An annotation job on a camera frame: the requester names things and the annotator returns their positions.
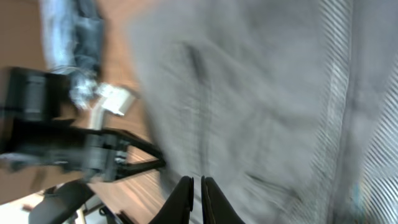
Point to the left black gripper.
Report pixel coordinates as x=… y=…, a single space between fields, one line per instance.
x=95 y=153

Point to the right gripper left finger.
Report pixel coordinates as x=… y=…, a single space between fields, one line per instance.
x=177 y=208

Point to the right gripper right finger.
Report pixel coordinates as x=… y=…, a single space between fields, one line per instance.
x=216 y=208

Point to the grey shorts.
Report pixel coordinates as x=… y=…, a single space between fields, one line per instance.
x=291 y=106

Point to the folded blue denim shorts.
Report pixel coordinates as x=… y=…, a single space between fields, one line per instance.
x=72 y=39

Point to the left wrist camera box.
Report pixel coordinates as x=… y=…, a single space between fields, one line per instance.
x=114 y=100

